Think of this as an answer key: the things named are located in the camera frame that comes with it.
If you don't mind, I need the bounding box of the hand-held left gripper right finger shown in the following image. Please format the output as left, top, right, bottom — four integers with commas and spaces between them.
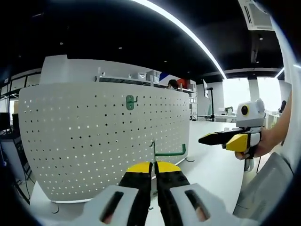
154, 161, 228, 226

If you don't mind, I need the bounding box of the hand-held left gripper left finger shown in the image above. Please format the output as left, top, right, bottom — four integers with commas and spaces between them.
93, 161, 152, 226

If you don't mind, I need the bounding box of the green hook assembly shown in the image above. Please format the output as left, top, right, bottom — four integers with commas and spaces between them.
150, 140, 187, 165
126, 95, 139, 111

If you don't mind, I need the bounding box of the white perforated mounting plate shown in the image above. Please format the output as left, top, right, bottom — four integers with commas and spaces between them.
18, 81, 195, 214

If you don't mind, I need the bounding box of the person's right hand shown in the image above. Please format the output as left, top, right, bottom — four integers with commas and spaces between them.
234, 131, 271, 161

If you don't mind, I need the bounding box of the black tripod stand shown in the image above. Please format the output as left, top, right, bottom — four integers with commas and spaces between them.
197, 79, 215, 122

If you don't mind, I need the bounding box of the grey mesh office chair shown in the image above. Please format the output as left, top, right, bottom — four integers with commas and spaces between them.
232, 152, 294, 216

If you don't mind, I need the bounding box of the person's white shirt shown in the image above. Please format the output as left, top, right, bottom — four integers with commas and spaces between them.
270, 14, 301, 170

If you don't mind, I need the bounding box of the ceiling strip light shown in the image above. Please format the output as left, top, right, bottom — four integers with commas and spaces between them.
130, 0, 228, 80

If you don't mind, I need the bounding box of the ceiling air conditioner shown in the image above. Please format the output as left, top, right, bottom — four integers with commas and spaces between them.
237, 0, 275, 31

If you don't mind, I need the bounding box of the storage shelf with boxes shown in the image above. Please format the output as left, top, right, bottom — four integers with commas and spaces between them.
94, 67, 197, 95

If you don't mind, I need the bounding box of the dark equipment cabinet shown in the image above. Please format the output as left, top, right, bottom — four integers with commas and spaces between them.
0, 131, 32, 182

